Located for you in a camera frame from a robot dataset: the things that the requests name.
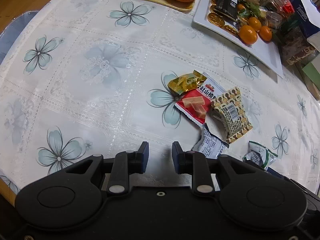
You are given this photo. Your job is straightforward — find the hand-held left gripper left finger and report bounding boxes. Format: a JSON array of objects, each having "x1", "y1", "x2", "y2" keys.
[{"x1": 65, "y1": 141, "x2": 150, "y2": 197}]

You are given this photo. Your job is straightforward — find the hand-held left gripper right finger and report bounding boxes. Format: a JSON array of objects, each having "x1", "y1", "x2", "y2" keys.
[{"x1": 172, "y1": 141, "x2": 256, "y2": 197}]

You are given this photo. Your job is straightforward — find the green white snack packet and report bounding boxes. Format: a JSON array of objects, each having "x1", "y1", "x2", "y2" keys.
[{"x1": 242, "y1": 141, "x2": 279, "y2": 170}]

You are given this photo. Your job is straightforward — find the brown patterned box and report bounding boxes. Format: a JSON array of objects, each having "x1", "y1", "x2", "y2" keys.
[{"x1": 281, "y1": 21, "x2": 317, "y2": 67}]

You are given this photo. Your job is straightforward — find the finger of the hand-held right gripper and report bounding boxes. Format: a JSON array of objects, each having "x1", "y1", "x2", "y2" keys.
[{"x1": 267, "y1": 167, "x2": 304, "y2": 193}]

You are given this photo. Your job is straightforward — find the blue tissue box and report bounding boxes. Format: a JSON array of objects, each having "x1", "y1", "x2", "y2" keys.
[{"x1": 287, "y1": 0, "x2": 320, "y2": 39}]

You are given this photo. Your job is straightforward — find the pile of gold chocolate coins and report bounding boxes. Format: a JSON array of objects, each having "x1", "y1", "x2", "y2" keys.
[{"x1": 207, "y1": 0, "x2": 239, "y2": 37}]

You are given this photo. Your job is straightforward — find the grey snack packet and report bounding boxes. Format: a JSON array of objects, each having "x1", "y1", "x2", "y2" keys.
[{"x1": 191, "y1": 123, "x2": 230, "y2": 160}]

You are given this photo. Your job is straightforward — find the white floral tablecloth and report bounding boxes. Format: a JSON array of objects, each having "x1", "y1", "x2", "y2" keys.
[{"x1": 0, "y1": 0, "x2": 320, "y2": 195}]

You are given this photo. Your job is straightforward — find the green leaves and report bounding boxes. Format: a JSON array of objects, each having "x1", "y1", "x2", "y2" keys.
[{"x1": 240, "y1": 1, "x2": 262, "y2": 18}]

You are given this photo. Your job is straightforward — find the white rectangular plate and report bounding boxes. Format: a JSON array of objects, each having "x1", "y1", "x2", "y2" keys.
[{"x1": 191, "y1": 0, "x2": 284, "y2": 79}]

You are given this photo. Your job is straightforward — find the brown patterned snack packet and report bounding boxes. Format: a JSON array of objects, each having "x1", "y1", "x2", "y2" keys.
[{"x1": 212, "y1": 86, "x2": 254, "y2": 144}]

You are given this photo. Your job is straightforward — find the gold candy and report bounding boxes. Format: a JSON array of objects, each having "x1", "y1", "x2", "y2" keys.
[{"x1": 167, "y1": 70, "x2": 206, "y2": 96}]

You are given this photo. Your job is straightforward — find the white blue red snack packet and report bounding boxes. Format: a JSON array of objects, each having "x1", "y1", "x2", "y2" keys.
[{"x1": 174, "y1": 72, "x2": 226, "y2": 128}]

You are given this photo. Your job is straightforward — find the black snack packet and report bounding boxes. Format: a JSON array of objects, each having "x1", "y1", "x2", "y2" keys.
[{"x1": 212, "y1": 0, "x2": 238, "y2": 23}]

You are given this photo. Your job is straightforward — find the small plastic jar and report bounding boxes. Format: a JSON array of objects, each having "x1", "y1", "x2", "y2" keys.
[{"x1": 265, "y1": 11, "x2": 283, "y2": 31}]

